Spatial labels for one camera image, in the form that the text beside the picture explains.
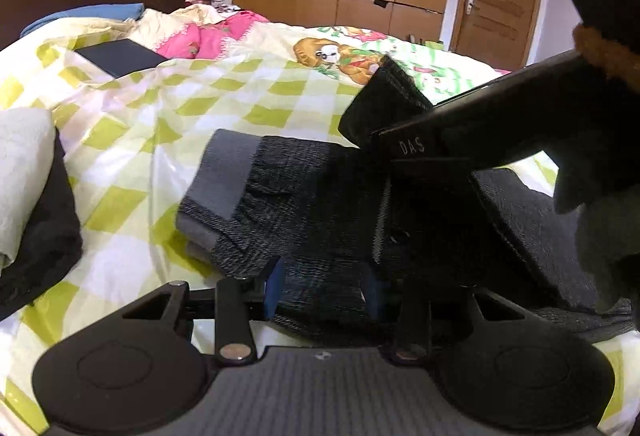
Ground blue cloth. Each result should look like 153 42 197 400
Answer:
20 3 146 38

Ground black cloth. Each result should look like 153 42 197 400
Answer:
0 133 84 323

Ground printed checked blanket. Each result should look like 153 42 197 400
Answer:
0 4 640 436

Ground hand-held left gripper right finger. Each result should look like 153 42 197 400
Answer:
362 263 507 365

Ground dark grey checked pants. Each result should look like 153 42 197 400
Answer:
177 55 633 352

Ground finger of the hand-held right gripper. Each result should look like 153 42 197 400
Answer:
371 160 483 277

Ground person's right hand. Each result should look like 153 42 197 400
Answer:
552 66 640 317

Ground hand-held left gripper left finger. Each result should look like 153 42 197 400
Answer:
122 256 287 365

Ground white towel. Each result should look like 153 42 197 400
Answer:
0 108 57 269

